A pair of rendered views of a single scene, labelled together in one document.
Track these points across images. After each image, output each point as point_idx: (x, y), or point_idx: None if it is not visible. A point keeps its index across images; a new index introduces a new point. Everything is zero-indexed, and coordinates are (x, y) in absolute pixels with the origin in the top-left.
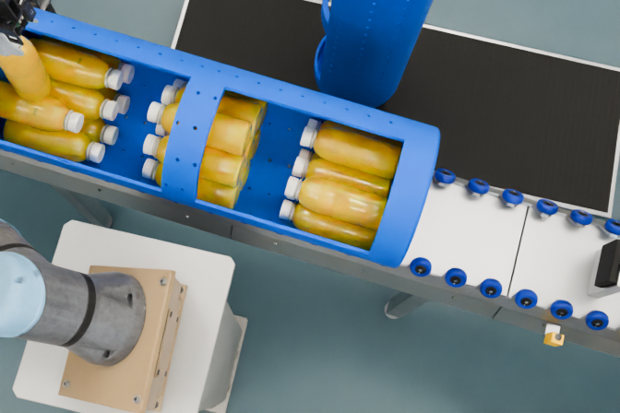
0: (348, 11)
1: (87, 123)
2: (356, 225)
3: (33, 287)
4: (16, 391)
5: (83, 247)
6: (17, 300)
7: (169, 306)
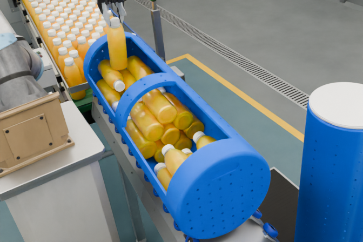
0: (304, 159)
1: None
2: None
3: (2, 41)
4: None
5: (62, 110)
6: None
7: (44, 113)
